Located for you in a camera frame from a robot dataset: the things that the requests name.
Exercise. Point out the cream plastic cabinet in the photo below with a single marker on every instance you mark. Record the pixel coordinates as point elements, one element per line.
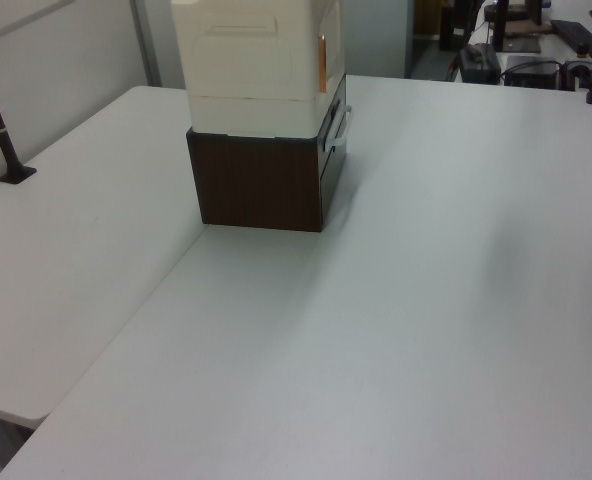
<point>246,65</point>

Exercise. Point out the cream cabinet door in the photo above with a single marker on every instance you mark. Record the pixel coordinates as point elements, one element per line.
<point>335,40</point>

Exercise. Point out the dark brown drawer box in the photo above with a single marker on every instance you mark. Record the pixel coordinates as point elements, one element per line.
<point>261,185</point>

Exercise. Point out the grey partition panel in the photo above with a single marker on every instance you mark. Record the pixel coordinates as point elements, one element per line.
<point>376,35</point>

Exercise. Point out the black power supply box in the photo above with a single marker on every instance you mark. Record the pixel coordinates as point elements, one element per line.
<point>478,62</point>

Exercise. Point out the grey aluminium frame post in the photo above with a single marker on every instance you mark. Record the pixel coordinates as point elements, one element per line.
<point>145,40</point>

